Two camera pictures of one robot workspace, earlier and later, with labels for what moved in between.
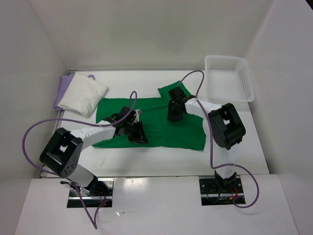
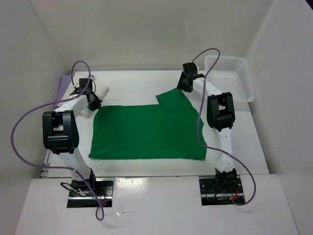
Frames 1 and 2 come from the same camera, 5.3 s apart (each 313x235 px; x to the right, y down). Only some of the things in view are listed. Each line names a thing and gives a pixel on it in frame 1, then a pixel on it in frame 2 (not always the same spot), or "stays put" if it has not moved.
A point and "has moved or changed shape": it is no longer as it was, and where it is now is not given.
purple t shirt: [64, 82] stays put
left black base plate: [102, 192] stays put
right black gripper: [170, 115] -> [180, 84]
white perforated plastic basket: [228, 78] stays put
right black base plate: [221, 191] stays put
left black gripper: [140, 137] -> [97, 105]
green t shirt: [144, 121] has moved or changed shape
